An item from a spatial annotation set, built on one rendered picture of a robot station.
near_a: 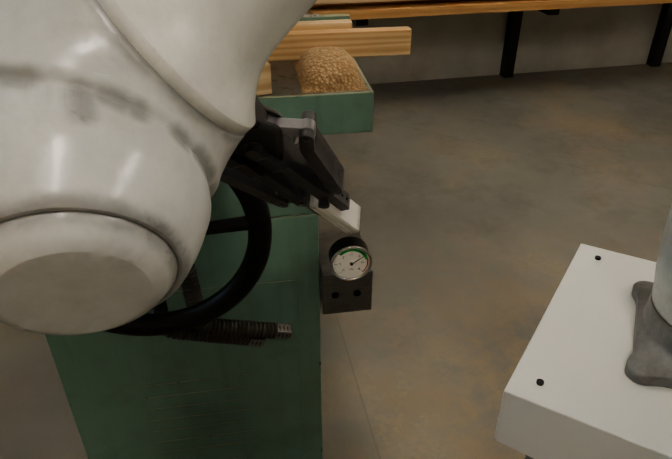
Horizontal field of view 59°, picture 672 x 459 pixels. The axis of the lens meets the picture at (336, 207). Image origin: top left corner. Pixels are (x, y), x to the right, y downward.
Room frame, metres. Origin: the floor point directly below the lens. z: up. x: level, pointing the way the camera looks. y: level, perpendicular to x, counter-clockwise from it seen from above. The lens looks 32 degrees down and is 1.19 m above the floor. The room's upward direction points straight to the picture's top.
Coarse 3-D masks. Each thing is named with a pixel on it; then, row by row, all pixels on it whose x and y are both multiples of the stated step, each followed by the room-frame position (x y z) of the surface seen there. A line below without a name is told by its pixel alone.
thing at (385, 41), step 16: (304, 32) 0.92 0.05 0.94; (320, 32) 0.92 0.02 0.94; (336, 32) 0.92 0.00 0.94; (352, 32) 0.92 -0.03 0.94; (368, 32) 0.92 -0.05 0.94; (384, 32) 0.93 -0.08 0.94; (400, 32) 0.93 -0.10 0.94; (288, 48) 0.91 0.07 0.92; (304, 48) 0.91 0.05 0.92; (352, 48) 0.92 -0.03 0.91; (368, 48) 0.92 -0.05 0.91; (384, 48) 0.93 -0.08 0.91; (400, 48) 0.93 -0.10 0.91
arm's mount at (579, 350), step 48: (576, 288) 0.61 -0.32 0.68; (624, 288) 0.61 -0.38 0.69; (576, 336) 0.52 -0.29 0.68; (624, 336) 0.52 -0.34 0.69; (528, 384) 0.45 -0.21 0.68; (576, 384) 0.45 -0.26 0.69; (624, 384) 0.45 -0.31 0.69; (528, 432) 0.42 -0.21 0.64; (576, 432) 0.40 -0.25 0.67; (624, 432) 0.38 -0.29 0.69
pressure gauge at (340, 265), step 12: (348, 240) 0.72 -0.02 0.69; (360, 240) 0.72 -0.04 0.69; (336, 252) 0.70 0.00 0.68; (348, 252) 0.70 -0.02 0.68; (360, 252) 0.70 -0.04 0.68; (336, 264) 0.70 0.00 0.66; (348, 264) 0.70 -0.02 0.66; (360, 264) 0.70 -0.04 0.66; (336, 276) 0.69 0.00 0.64; (348, 276) 0.70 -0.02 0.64; (360, 276) 0.70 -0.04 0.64
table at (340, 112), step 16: (272, 64) 0.88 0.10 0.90; (288, 64) 0.88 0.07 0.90; (272, 80) 0.81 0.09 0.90; (288, 80) 0.81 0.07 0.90; (272, 96) 0.75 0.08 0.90; (288, 96) 0.75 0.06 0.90; (304, 96) 0.75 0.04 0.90; (320, 96) 0.76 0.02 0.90; (336, 96) 0.76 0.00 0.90; (352, 96) 0.76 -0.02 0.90; (368, 96) 0.77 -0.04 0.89; (288, 112) 0.75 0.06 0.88; (320, 112) 0.76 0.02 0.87; (336, 112) 0.76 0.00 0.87; (352, 112) 0.76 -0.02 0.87; (368, 112) 0.77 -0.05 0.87; (320, 128) 0.76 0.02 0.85; (336, 128) 0.76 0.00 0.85; (352, 128) 0.76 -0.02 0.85; (368, 128) 0.77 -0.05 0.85
